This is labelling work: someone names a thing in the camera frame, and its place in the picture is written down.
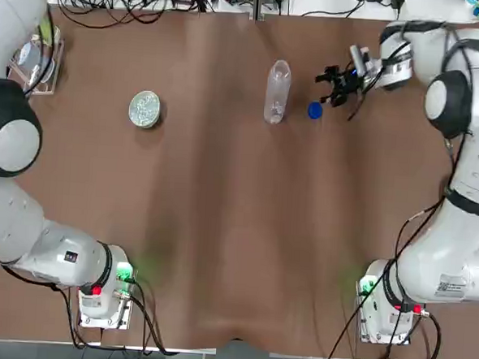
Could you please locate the white desk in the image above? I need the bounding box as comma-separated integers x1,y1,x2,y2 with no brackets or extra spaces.
46,0,479,29

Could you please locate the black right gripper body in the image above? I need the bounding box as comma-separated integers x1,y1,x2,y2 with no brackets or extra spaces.
337,69,367,97

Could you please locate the heap of clear ice cubes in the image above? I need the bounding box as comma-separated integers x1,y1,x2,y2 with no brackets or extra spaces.
129,92,161,126

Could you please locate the transparent plastic bottle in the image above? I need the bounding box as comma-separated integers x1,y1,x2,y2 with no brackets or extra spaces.
263,58,293,127

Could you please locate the clear cup rack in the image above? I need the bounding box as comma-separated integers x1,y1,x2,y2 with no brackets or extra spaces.
4,30,66,98

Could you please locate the light blue paper cup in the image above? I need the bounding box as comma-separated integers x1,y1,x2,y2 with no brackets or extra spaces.
17,41,56,84

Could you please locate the green paper cup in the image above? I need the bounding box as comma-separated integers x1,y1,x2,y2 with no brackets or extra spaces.
35,22,57,50

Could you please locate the pale green ceramic bowl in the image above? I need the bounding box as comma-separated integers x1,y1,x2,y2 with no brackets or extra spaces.
127,90,163,132

